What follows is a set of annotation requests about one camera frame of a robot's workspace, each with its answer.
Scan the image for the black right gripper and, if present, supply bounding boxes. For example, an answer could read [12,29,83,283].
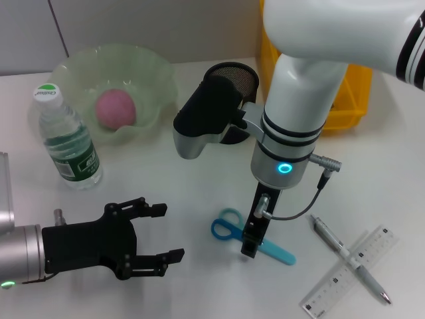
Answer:
[240,181,284,259]

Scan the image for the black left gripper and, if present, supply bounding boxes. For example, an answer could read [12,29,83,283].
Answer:
[41,197,186,282]

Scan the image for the blue scissors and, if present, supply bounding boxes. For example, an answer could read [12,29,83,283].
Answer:
[211,208,297,266]

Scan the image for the transparent plastic ruler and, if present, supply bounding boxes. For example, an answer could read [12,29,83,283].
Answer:
[299,225,399,319]

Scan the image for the clear green-label water bottle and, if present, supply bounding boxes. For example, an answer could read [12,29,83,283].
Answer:
[28,82,104,191]

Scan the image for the pink peach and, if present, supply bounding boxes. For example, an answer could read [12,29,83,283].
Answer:
[95,88,137,130]

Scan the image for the white grey pen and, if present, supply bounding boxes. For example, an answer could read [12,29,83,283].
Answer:
[308,213,392,305]

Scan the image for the green glass fruit bowl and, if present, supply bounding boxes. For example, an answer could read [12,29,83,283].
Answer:
[51,44,179,146]

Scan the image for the black mesh pen holder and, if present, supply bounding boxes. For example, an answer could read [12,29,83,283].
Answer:
[203,62,260,146]

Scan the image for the yellow plastic bin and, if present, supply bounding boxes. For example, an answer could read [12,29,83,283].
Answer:
[260,8,373,137]

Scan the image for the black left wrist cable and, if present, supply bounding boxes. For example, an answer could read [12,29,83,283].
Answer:
[0,272,56,292]

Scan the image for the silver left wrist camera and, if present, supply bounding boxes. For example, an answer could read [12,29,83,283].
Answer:
[0,152,16,235]

